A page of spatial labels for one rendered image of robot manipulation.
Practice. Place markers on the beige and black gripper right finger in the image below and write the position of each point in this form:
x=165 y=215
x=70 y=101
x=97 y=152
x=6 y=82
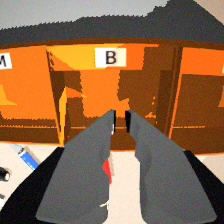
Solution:
x=178 y=187

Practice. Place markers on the black aa battery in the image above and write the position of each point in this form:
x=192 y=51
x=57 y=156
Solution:
x=4 y=176

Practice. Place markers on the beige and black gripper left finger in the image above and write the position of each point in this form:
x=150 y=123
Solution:
x=70 y=186

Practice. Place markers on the orange bin labelled b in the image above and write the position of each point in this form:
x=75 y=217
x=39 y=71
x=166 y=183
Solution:
x=142 y=74

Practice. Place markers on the blue battery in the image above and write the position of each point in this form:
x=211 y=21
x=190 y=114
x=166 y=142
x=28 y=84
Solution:
x=29 y=160

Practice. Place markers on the white domino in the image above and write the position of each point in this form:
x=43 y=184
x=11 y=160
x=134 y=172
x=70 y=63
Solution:
x=2 y=199

